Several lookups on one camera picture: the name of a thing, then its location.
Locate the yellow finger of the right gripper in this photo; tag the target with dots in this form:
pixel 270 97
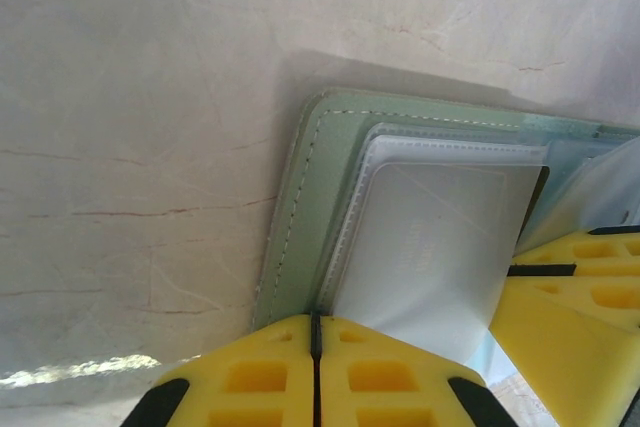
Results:
pixel 575 347
pixel 615 267

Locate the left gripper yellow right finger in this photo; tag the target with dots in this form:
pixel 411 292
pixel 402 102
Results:
pixel 350 347

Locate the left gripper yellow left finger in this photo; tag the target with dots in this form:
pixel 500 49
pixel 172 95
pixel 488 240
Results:
pixel 280 347

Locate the silver grey credit card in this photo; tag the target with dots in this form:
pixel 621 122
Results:
pixel 425 247

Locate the green leather card holder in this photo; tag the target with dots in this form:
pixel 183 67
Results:
pixel 325 172

